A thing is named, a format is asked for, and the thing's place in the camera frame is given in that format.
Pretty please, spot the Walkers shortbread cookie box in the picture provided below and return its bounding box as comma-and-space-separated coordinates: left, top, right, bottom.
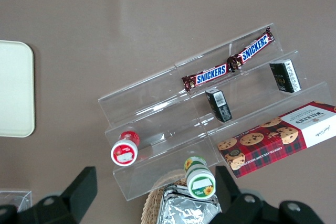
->
217, 100, 336, 179

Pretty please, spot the green sunflower lidded jar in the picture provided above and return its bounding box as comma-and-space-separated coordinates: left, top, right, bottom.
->
183, 155, 217, 199

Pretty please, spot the aluminium foil container stack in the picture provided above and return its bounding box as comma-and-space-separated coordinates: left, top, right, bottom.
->
156, 184, 223, 224

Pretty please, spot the cream plastic tray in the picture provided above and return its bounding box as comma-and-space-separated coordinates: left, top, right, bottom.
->
0, 39, 36, 138

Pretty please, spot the clear acrylic bottle rack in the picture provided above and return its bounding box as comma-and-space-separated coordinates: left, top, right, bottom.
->
0, 189, 33, 213

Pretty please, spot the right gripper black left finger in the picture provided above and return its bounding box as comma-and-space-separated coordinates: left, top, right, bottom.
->
26, 166, 98, 224

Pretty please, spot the red lidded jar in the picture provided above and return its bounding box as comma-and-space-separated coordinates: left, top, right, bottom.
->
110, 126, 141, 167

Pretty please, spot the Snickers chocolate bar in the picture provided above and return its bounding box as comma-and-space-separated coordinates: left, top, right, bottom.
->
182, 63, 228, 91
226, 26, 276, 74

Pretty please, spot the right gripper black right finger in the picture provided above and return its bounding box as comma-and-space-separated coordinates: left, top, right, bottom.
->
209, 166, 276, 224

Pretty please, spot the clear acrylic stepped shelf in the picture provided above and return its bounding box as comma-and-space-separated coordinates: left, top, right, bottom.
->
98, 22, 332, 201

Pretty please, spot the oval light wicker basket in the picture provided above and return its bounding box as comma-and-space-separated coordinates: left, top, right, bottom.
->
140, 171, 190, 224

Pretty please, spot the small black carton box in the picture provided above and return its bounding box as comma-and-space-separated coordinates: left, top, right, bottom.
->
269, 58, 302, 94
205, 89, 233, 123

